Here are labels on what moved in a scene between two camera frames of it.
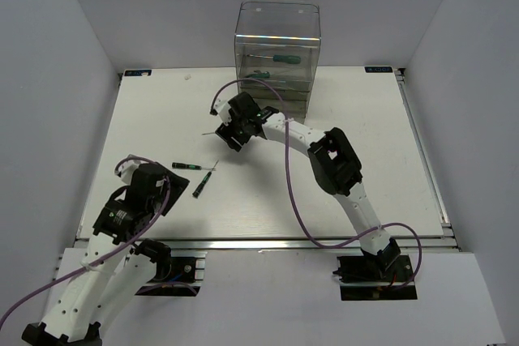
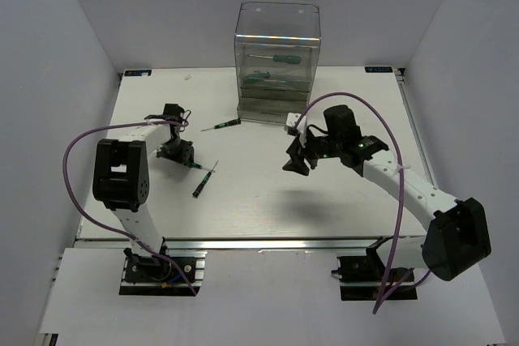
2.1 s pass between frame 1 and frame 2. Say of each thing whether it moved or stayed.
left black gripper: moved
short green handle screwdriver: stayed
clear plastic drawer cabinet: stayed
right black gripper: moved
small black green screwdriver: stayed
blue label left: stayed
